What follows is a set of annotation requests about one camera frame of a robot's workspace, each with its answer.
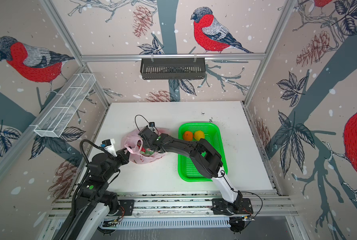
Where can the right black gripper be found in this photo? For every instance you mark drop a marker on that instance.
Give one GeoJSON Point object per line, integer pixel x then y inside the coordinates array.
{"type": "Point", "coordinates": [147, 142]}

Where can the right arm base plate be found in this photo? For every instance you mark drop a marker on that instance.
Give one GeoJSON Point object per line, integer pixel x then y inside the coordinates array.
{"type": "Point", "coordinates": [222, 207]}

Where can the orange fruit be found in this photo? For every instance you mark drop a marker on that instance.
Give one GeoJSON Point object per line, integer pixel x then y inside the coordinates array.
{"type": "Point", "coordinates": [188, 136]}

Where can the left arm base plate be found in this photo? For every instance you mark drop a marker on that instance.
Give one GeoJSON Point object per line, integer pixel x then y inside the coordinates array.
{"type": "Point", "coordinates": [117, 208]}

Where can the pink plastic bag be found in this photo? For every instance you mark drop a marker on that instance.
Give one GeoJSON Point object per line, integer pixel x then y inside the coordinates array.
{"type": "Point", "coordinates": [130, 141]}

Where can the aluminium mounting rail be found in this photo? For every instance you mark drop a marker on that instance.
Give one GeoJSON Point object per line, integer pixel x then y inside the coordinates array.
{"type": "Point", "coordinates": [200, 205]}

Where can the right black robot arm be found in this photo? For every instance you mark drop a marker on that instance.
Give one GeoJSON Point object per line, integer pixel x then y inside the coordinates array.
{"type": "Point", "coordinates": [207, 161]}

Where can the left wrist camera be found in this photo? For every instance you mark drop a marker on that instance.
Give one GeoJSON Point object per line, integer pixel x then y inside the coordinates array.
{"type": "Point", "coordinates": [108, 145]}

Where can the black hanging wire basket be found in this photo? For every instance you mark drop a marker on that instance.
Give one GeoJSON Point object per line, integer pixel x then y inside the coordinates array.
{"type": "Point", "coordinates": [173, 69]}

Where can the white mesh wall shelf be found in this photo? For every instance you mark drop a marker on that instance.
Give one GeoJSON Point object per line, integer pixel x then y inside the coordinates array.
{"type": "Point", "coordinates": [58, 117]}

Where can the red dragon fruit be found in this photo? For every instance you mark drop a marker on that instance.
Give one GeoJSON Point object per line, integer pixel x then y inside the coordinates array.
{"type": "Point", "coordinates": [145, 152]}

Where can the yellow lemon fruit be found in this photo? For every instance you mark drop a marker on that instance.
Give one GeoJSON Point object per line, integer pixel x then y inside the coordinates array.
{"type": "Point", "coordinates": [198, 135]}

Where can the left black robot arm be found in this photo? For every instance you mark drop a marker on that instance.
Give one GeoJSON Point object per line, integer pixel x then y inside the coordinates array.
{"type": "Point", "coordinates": [93, 207]}

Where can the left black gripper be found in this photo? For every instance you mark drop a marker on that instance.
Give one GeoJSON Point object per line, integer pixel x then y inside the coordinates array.
{"type": "Point", "coordinates": [123, 157]}

